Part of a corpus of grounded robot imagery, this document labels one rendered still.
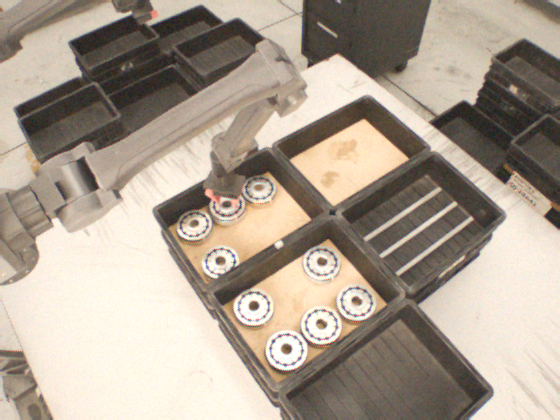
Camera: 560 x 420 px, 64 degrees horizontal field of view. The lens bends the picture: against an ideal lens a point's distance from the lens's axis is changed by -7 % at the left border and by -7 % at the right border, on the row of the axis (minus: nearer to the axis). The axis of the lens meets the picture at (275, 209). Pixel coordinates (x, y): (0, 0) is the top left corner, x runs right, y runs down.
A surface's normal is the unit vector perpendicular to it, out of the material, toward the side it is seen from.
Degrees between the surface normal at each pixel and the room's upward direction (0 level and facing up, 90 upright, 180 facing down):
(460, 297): 0
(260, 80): 32
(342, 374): 0
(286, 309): 0
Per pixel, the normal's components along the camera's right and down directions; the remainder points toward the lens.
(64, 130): -0.01, -0.57
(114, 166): 0.04, -0.04
